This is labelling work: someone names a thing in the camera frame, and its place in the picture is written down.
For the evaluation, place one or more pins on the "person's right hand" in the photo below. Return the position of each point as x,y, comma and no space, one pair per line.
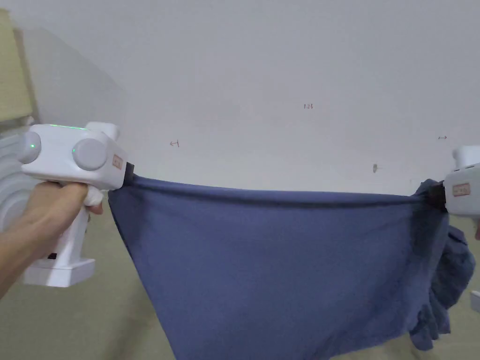
477,231

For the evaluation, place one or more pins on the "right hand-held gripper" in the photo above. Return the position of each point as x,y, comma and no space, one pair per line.
465,195

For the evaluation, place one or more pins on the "beige curtain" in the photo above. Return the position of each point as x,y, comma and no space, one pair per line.
13,75

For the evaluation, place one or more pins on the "dark blue shirt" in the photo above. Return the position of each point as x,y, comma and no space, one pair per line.
270,262

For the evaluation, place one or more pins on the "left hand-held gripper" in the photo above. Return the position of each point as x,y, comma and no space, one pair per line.
63,153

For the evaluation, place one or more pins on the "person's left hand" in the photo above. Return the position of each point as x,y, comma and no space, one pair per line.
41,217

